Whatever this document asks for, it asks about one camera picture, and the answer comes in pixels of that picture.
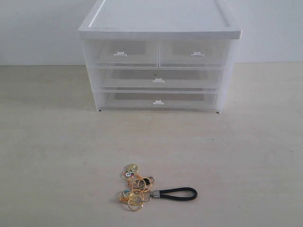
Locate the wide translucent drawer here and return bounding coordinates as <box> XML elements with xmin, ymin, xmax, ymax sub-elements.
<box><xmin>93</xmin><ymin>69</ymin><xmax>224</xmax><ymax>89</ymax></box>
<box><xmin>98</xmin><ymin>92</ymin><xmax>217</xmax><ymax>109</ymax></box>

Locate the keychain with black strap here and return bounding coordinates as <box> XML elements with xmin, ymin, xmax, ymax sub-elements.
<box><xmin>118</xmin><ymin>163</ymin><xmax>198</xmax><ymax>211</ymax></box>

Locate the white plastic drawer cabinet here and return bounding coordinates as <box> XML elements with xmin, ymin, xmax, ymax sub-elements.
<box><xmin>79</xmin><ymin>0</ymin><xmax>242</xmax><ymax>113</ymax></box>

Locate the top right translucent drawer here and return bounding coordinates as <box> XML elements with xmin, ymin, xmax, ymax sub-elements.
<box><xmin>159</xmin><ymin>40</ymin><xmax>232</xmax><ymax>67</ymax></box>

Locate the top left translucent drawer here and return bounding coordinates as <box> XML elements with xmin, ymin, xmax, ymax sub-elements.
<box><xmin>89</xmin><ymin>40</ymin><xmax>158</xmax><ymax>68</ymax></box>

